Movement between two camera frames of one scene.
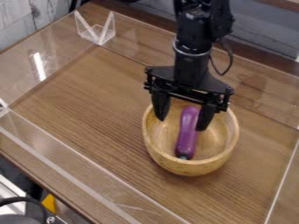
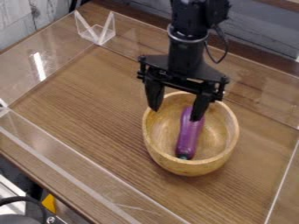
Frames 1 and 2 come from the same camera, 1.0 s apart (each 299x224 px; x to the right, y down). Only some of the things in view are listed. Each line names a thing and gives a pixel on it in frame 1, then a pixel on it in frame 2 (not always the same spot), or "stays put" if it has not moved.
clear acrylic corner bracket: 97,33 stays put
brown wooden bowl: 215,148 stays put
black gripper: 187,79 to 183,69
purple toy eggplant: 184,144 stays put
